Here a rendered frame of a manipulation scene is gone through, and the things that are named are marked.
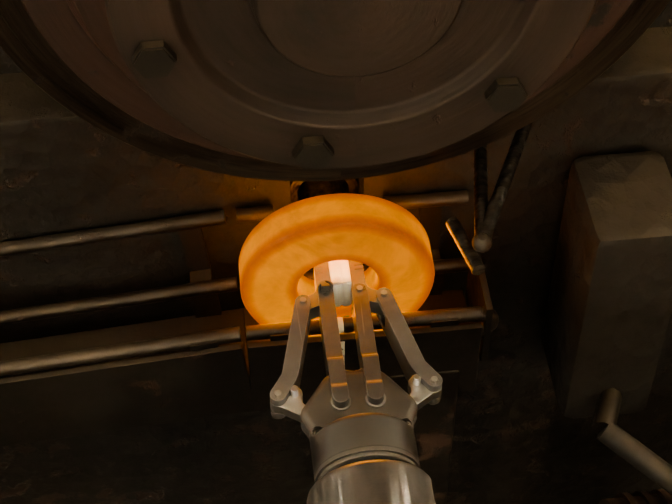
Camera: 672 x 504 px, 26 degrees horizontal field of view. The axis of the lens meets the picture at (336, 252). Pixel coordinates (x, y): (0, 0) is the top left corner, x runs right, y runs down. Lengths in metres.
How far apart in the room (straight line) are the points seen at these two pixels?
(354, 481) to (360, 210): 0.23
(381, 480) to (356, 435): 0.04
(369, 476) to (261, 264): 0.22
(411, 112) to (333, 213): 0.22
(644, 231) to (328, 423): 0.29
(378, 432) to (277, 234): 0.19
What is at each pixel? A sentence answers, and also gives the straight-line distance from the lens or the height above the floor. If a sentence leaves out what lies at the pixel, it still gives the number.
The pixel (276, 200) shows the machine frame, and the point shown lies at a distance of 1.19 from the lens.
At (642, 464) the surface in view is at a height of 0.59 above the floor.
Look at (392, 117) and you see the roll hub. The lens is 0.89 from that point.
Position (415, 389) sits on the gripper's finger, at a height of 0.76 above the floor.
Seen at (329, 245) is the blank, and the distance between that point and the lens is 1.11.
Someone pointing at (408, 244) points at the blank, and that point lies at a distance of 1.12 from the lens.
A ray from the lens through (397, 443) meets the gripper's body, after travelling 1.01.
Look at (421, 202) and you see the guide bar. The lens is 1.19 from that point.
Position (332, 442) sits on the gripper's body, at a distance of 1.01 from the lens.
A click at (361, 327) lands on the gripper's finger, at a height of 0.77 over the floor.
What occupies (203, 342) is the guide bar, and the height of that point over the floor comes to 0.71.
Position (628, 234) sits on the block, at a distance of 1.14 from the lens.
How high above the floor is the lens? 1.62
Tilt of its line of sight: 48 degrees down
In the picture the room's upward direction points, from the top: straight up
